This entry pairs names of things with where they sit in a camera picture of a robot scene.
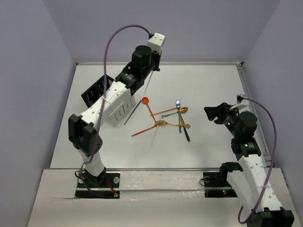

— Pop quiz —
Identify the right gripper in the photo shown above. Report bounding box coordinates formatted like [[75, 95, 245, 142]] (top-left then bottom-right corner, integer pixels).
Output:
[[203, 102, 241, 138]]

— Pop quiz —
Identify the gold metal fork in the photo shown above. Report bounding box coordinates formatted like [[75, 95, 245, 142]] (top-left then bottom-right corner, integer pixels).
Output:
[[154, 120, 182, 126]]

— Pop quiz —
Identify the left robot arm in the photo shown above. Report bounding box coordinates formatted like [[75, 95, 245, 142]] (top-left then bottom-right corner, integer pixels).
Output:
[[68, 44, 162, 187]]

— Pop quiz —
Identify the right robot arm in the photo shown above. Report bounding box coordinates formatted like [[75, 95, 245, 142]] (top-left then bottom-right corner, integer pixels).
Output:
[[204, 103, 294, 227]]

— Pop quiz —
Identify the orange plastic spoon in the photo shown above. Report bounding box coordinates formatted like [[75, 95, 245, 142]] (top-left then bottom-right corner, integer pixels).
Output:
[[142, 96, 156, 121]]

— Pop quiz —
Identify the iridescent metal fork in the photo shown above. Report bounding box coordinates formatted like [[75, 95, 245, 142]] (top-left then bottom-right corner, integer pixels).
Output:
[[176, 100, 182, 134]]

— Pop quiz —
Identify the dark blue chopstick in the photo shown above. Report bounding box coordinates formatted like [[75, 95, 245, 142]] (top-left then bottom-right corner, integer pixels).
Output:
[[124, 100, 142, 125]]

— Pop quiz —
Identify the small silver utensil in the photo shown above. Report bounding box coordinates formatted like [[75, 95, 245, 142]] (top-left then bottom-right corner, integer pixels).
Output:
[[161, 112, 178, 119]]

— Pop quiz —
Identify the black utensil caddy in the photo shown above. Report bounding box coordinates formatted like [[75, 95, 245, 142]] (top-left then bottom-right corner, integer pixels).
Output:
[[81, 76, 105, 107]]

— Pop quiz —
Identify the orange plastic knife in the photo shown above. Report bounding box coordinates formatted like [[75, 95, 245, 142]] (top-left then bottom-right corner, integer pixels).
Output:
[[131, 125, 157, 137]]

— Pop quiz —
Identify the white utensil caddy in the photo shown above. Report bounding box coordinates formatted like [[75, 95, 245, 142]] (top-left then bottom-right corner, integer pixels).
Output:
[[108, 89, 135, 127]]

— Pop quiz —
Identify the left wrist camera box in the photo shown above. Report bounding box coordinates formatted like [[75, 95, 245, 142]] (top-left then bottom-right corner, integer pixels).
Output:
[[147, 33, 165, 53]]

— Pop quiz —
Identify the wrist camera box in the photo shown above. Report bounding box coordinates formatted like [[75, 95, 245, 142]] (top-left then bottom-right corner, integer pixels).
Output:
[[147, 33, 165, 53], [230, 94, 249, 110]]

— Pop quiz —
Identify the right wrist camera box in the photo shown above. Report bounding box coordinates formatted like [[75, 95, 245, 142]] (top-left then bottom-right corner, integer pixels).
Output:
[[230, 94, 249, 110]]

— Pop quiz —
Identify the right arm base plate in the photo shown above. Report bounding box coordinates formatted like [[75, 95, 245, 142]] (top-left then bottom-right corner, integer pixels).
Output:
[[202, 172, 237, 198]]

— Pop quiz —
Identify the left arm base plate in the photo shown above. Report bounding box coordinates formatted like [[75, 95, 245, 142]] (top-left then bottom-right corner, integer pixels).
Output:
[[75, 171, 121, 199]]

